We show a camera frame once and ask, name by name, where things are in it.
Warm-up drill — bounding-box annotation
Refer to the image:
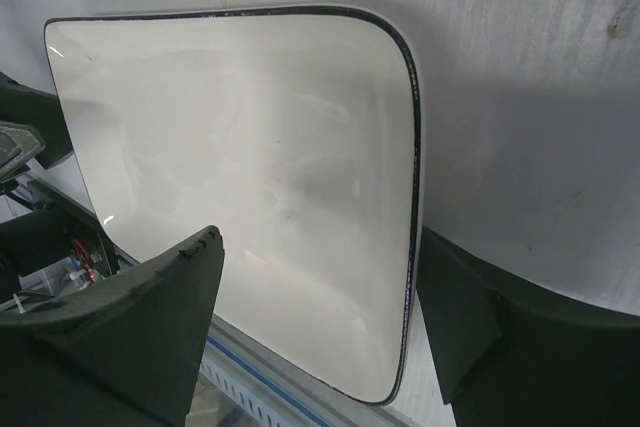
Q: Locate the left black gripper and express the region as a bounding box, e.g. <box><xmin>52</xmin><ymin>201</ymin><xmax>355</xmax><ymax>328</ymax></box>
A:
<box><xmin>1</xmin><ymin>73</ymin><xmax>73</xmax><ymax>195</ymax></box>

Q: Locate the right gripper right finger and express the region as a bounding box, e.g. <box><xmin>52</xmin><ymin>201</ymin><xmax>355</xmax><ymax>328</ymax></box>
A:
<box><xmin>416</xmin><ymin>229</ymin><xmax>639</xmax><ymax>426</ymax></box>

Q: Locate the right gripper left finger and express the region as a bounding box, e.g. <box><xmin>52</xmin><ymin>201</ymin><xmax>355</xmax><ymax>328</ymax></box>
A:
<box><xmin>1</xmin><ymin>226</ymin><xmax>224</xmax><ymax>426</ymax></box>

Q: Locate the white rectangular plate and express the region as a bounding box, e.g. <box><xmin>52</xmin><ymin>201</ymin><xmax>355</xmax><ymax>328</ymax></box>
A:
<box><xmin>43</xmin><ymin>5</ymin><xmax>424</xmax><ymax>405</ymax></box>

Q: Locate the white slotted cable duct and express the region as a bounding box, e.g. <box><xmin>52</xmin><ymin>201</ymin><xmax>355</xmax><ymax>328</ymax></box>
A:
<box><xmin>200</xmin><ymin>335</ymin><xmax>314</xmax><ymax>426</ymax></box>

